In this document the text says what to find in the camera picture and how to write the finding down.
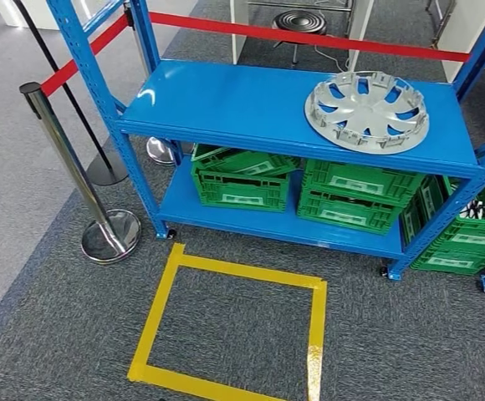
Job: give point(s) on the blue metal shelf rack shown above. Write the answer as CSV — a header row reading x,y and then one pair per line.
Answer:
x,y
246,105

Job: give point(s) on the black and white part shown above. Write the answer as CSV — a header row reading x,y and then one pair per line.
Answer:
x,y
472,209

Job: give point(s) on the green plastic crate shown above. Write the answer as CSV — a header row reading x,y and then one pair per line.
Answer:
x,y
351,205
242,191
468,243

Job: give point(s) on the yellow floor tape square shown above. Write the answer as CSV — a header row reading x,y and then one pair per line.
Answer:
x,y
159,315

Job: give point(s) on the white desk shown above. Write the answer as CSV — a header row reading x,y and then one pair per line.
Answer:
x,y
447,50
238,33

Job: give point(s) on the red barrier tape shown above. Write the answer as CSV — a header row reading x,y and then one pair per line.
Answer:
x,y
267,33

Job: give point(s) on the grey wheel hubcap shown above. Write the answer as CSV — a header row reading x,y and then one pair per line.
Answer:
x,y
368,119

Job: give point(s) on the black round stool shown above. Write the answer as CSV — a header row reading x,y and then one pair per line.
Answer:
x,y
299,22

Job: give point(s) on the white lit plinth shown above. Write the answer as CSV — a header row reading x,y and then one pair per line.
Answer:
x,y
25,14

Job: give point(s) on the chrome stanchion post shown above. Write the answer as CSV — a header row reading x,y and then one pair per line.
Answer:
x,y
110,235
159,150

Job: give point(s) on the black stanchion post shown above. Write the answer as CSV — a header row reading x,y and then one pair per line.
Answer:
x,y
106,169

